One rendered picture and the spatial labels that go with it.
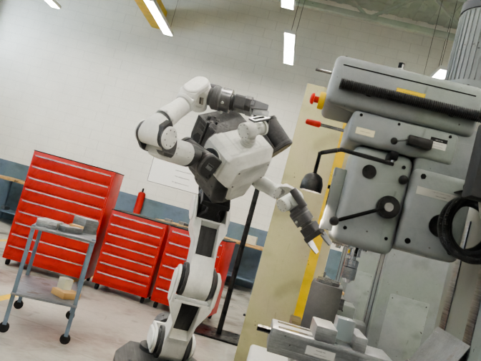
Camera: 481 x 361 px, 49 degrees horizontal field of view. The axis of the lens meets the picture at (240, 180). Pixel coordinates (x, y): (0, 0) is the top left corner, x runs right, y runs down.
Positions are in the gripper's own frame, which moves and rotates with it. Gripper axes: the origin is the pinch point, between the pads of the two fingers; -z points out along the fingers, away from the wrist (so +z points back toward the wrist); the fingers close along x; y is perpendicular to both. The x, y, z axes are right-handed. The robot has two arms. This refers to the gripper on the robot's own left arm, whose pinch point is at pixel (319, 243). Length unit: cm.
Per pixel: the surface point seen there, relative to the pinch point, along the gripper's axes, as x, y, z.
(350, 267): 49, -37, -11
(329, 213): 53, -34, 7
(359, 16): -345, 682, 290
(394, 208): 71, -28, -3
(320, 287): 20.3, -29.6, -13.3
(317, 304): 17.4, -33.0, -18.0
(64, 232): -226, -20, 115
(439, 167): 81, -12, 0
